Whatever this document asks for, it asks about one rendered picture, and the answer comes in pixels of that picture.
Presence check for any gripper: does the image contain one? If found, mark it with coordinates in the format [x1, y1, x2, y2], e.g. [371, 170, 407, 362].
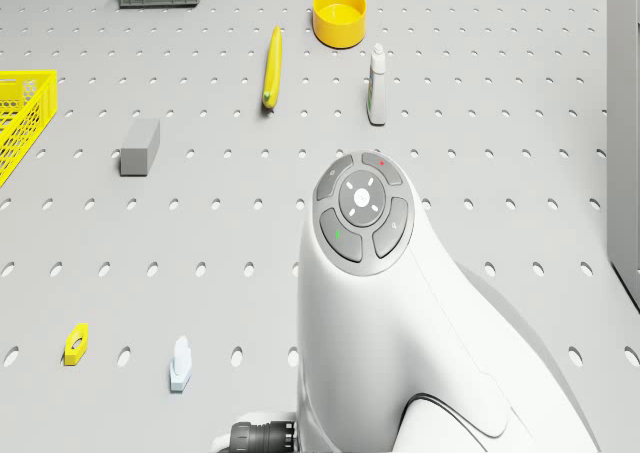
[211, 410, 300, 453]

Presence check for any white bolt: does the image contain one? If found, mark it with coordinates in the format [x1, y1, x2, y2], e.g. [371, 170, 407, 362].
[168, 335, 194, 394]

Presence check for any yellow nut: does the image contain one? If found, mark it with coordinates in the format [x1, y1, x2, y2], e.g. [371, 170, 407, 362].
[63, 322, 90, 367]

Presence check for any grey cube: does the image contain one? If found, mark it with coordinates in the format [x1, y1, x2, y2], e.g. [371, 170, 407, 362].
[119, 117, 162, 178]

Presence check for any small white bottle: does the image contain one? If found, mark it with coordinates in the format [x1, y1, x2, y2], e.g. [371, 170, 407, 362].
[366, 42, 389, 127]

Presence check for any banana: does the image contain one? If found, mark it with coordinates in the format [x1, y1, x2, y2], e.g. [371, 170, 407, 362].
[261, 25, 284, 112]

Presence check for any yellow basket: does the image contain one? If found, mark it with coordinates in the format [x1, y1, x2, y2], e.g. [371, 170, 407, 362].
[0, 69, 59, 190]

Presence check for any yellow bowl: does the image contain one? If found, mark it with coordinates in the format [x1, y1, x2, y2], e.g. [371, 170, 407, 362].
[312, 0, 369, 51]

